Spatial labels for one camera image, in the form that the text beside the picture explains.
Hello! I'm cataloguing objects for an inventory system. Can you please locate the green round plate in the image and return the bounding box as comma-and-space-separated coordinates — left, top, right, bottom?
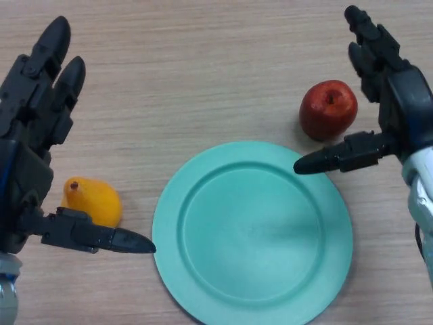
152, 141, 354, 325

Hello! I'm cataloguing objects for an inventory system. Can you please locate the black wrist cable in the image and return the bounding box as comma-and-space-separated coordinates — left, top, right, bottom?
414, 223, 433, 272

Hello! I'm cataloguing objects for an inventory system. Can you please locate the red apple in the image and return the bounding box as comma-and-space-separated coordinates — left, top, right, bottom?
298, 79, 359, 142

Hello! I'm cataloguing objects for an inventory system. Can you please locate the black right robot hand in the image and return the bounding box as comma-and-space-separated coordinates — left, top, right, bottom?
293, 5, 433, 175

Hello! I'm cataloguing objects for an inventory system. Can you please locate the yellow pear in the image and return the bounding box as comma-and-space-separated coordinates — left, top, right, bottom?
60, 177, 122, 227

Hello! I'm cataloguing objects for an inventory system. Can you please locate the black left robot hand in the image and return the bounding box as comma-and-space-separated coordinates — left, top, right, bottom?
0, 16, 157, 255

